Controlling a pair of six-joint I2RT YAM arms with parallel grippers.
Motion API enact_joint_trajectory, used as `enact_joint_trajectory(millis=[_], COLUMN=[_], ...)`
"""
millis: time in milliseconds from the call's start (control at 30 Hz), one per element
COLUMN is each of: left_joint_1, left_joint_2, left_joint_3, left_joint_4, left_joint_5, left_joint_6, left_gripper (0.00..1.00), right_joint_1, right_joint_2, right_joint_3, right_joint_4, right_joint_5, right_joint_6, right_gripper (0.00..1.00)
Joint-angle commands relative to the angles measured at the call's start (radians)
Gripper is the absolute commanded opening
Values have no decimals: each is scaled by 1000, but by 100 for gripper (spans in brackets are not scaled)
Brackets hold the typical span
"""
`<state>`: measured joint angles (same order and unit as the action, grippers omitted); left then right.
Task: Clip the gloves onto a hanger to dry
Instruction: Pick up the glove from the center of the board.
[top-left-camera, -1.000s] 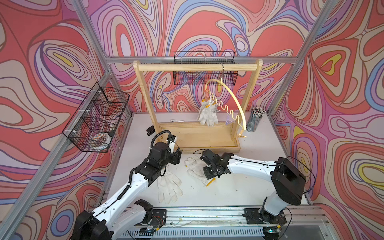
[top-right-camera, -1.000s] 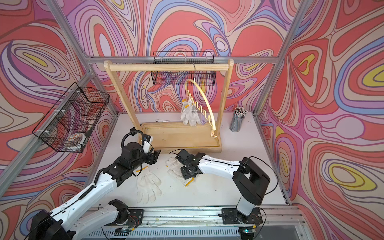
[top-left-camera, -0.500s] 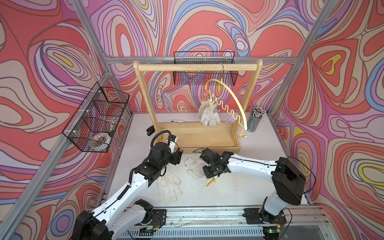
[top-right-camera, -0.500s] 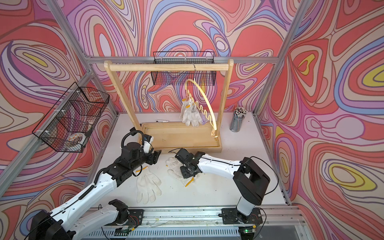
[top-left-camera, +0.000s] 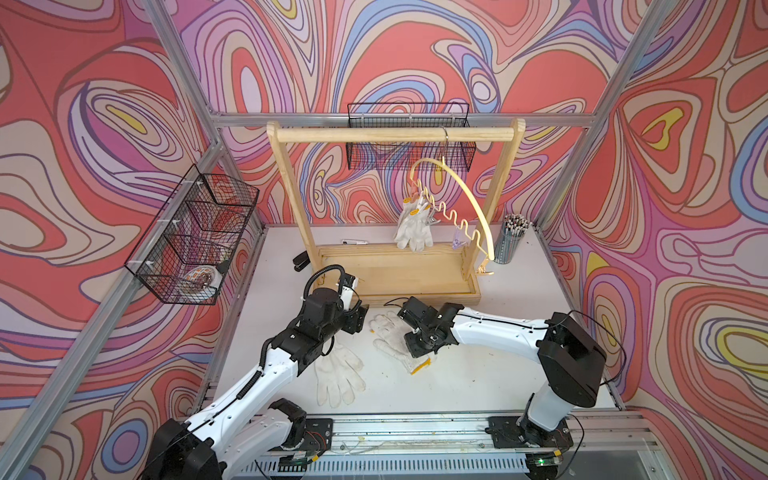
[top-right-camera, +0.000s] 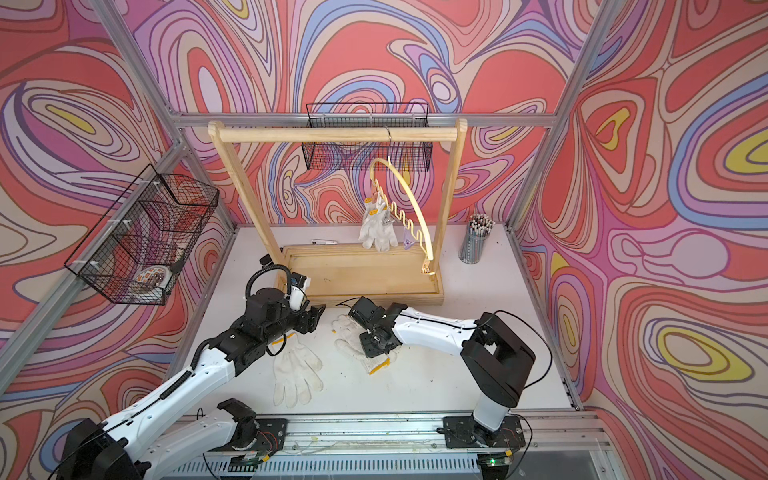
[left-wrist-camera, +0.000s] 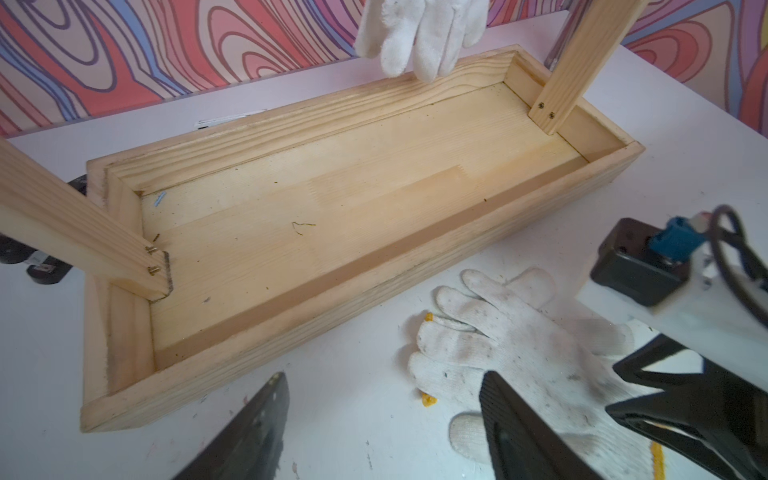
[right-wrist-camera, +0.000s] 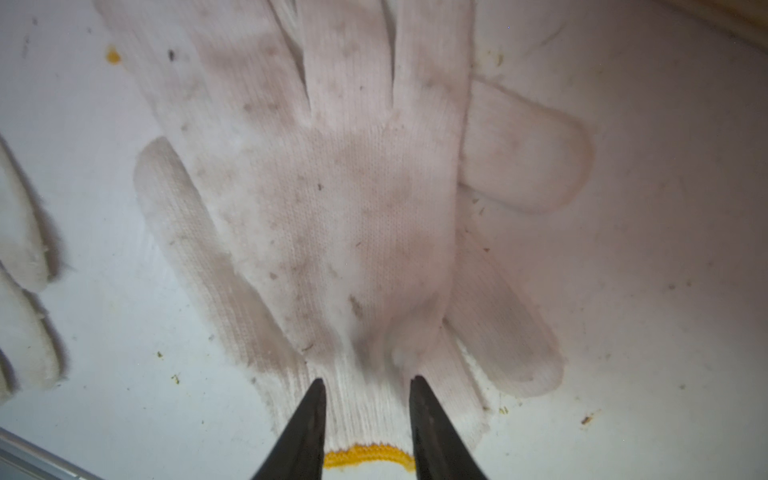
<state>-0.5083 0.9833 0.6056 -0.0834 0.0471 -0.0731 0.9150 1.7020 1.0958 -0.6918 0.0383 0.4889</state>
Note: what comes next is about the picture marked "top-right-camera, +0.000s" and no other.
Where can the mesh pencil cup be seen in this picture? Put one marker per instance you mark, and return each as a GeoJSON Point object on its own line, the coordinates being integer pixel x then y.
{"type": "Point", "coordinates": [478, 230]}

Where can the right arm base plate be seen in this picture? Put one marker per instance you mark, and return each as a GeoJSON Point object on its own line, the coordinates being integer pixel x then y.
{"type": "Point", "coordinates": [463, 432]}

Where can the white stapler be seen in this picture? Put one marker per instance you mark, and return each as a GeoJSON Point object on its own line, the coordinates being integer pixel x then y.
{"type": "Point", "coordinates": [323, 242]}

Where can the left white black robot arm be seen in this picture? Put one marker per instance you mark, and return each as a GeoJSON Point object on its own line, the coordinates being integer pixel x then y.
{"type": "Point", "coordinates": [139, 443]}

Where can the yellow curved clip hanger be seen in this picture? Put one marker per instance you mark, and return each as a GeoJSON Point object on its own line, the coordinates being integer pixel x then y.
{"type": "Point", "coordinates": [404, 206]}

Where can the purple clothes peg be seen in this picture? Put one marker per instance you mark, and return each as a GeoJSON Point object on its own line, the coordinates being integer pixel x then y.
{"type": "Point", "coordinates": [408, 241]}

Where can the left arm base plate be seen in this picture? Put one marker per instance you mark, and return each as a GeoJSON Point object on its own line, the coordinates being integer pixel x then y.
{"type": "Point", "coordinates": [261, 434]}

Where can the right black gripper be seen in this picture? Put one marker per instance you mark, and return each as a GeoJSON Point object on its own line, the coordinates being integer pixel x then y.
{"type": "Point", "coordinates": [371, 351]}

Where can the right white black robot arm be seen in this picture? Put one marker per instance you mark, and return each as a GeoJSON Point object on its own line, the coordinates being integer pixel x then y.
{"type": "Point", "coordinates": [498, 360]}

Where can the wooden hanging rack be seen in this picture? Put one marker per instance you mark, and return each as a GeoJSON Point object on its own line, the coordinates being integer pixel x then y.
{"type": "Point", "coordinates": [349, 270]}

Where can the side black wire basket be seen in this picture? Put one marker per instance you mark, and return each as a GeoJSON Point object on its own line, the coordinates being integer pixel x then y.
{"type": "Point", "coordinates": [159, 219]}

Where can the white glove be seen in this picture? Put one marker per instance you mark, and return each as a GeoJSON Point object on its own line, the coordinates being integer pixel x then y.
{"type": "Point", "coordinates": [348, 343]}
{"type": "Point", "coordinates": [366, 236]}
{"type": "Point", "coordinates": [382, 229]}
{"type": "Point", "coordinates": [296, 369]}

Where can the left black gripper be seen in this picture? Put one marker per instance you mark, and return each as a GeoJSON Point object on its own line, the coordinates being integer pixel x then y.
{"type": "Point", "coordinates": [308, 320]}

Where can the aluminium front rail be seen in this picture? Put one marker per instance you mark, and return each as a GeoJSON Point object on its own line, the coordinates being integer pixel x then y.
{"type": "Point", "coordinates": [534, 445]}

